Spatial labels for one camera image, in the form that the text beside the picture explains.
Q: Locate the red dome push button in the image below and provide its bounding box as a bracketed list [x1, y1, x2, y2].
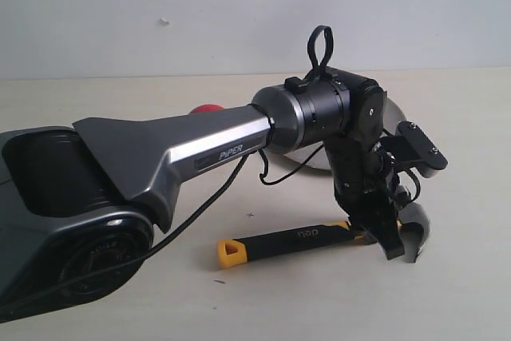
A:
[189, 104, 224, 114]

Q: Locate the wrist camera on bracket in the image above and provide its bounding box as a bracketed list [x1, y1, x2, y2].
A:
[380, 121, 448, 178]

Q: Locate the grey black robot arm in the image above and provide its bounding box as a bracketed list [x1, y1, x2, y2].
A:
[1, 66, 402, 322]

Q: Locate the yellow black claw hammer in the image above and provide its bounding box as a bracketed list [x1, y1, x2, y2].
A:
[216, 203, 431, 269]

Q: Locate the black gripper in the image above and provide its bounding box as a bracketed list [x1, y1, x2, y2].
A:
[323, 134, 403, 260]

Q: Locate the round stainless steel plate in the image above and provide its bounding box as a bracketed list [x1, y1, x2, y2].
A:
[267, 98, 406, 173]

